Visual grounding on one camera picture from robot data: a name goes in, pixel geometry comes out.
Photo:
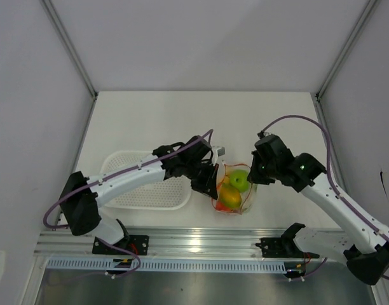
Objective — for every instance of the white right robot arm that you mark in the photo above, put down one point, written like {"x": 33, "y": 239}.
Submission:
{"x": 365, "y": 250}

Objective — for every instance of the green apple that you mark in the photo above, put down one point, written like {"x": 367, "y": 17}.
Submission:
{"x": 238, "y": 179}

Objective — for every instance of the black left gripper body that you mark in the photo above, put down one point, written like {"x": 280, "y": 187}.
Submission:
{"x": 196, "y": 168}

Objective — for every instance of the white perforated plastic basket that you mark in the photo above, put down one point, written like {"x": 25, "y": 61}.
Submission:
{"x": 170, "y": 194}

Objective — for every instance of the orange fruit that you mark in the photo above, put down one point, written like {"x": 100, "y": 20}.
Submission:
{"x": 225, "y": 182}

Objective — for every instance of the aluminium frame post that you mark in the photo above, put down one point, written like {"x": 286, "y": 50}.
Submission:
{"x": 347, "y": 47}
{"x": 65, "y": 39}

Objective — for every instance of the yellow green mango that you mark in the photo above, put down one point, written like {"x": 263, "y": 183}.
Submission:
{"x": 230, "y": 197}

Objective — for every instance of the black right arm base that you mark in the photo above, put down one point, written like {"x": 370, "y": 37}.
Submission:
{"x": 279, "y": 248}

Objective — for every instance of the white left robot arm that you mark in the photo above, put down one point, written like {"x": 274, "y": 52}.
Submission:
{"x": 82, "y": 197}

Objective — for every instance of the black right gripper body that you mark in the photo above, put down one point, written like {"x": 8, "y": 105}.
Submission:
{"x": 261, "y": 172}

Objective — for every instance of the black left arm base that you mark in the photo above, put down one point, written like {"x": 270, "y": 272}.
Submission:
{"x": 123, "y": 253}

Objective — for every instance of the aluminium rail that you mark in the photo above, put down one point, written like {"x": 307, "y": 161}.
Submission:
{"x": 165, "y": 242}

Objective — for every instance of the clear zip top bag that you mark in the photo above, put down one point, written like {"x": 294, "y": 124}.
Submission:
{"x": 247, "y": 197}

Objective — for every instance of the slotted cable duct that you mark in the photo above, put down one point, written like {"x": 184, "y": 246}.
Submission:
{"x": 172, "y": 265}

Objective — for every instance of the right aluminium frame post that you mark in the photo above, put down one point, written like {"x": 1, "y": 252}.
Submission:
{"x": 347, "y": 47}

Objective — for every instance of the left aluminium frame post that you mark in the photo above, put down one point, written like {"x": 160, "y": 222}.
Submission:
{"x": 65, "y": 39}

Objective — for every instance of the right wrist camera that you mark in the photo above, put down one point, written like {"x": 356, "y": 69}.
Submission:
{"x": 265, "y": 133}

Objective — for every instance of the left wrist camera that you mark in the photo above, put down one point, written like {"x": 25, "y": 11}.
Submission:
{"x": 217, "y": 151}

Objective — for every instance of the red peach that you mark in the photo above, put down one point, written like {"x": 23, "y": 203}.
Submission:
{"x": 222, "y": 208}

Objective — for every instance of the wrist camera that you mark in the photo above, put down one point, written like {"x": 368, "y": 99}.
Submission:
{"x": 217, "y": 151}
{"x": 265, "y": 133}

